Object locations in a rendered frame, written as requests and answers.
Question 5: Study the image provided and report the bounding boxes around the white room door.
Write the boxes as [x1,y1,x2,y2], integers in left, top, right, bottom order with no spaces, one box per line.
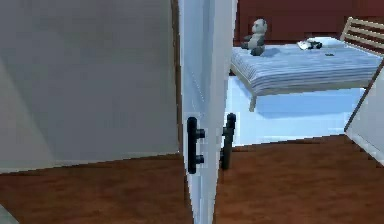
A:
[177,0,239,224]

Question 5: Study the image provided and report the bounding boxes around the grey and white teddy bear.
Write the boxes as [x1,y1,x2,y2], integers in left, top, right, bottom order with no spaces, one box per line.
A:
[241,18,269,57]

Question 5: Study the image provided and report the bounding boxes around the wooden bed with striped blanket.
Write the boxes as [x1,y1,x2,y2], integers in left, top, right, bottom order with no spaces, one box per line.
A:
[229,16,384,113]

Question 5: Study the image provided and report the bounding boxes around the black and white small object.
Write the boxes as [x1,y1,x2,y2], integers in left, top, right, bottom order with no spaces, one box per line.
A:
[296,40,324,51]

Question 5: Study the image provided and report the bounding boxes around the white pillow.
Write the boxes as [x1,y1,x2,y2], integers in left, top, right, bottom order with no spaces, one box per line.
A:
[304,36,346,49]

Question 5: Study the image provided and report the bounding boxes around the black door handle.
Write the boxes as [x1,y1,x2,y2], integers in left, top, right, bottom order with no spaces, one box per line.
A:
[186,116,206,175]
[219,112,237,171]

